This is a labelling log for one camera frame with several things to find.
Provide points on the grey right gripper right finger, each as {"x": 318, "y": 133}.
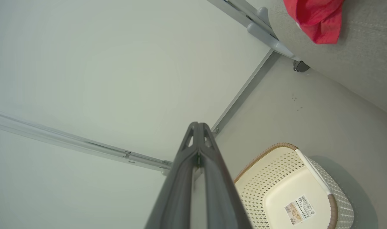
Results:
{"x": 222, "y": 197}

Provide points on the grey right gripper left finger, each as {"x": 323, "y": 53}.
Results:
{"x": 174, "y": 190}

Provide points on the red knitted garment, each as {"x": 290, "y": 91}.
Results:
{"x": 317, "y": 19}

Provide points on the cream perforated laundry basket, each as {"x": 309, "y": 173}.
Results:
{"x": 276, "y": 190}

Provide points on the paper label sticker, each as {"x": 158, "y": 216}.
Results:
{"x": 300, "y": 209}

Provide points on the grey partition caster wheel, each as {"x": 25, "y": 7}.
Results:
{"x": 301, "y": 66}

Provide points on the grey fabric sofa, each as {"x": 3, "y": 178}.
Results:
{"x": 371, "y": 63}

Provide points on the white partition panel with post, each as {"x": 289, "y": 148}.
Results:
{"x": 260, "y": 31}

